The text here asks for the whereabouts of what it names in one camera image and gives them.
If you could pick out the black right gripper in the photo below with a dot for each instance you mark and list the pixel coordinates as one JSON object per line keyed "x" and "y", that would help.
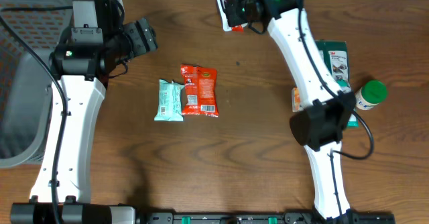
{"x": 232, "y": 5}

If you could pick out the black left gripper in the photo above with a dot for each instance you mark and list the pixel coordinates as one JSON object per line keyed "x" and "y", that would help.
{"x": 145, "y": 37}

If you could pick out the teal white snack packet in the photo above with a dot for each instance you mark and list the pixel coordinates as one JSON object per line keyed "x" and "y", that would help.
{"x": 169, "y": 104}

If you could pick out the red snack packet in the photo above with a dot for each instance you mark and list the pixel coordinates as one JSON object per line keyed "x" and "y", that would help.
{"x": 199, "y": 84}

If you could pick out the green white packet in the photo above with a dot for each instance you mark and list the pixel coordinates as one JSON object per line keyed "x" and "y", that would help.
{"x": 335, "y": 56}

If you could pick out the orange snack packet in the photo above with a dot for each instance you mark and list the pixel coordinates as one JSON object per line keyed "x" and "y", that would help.
{"x": 296, "y": 102}

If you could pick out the green lid seasoning jar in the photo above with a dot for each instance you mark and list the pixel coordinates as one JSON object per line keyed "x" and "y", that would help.
{"x": 371, "y": 94}

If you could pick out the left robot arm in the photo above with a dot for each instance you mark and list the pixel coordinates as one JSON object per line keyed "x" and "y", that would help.
{"x": 81, "y": 70}

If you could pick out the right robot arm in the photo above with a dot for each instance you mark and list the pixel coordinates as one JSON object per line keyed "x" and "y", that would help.
{"x": 326, "y": 110}

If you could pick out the white barcode scanner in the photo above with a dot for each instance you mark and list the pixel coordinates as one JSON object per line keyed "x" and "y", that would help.
{"x": 219, "y": 6}

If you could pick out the grey plastic mesh basket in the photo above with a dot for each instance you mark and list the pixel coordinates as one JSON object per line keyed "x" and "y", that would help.
{"x": 26, "y": 94}

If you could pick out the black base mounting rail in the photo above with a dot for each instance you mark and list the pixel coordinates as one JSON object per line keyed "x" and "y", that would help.
{"x": 272, "y": 218}

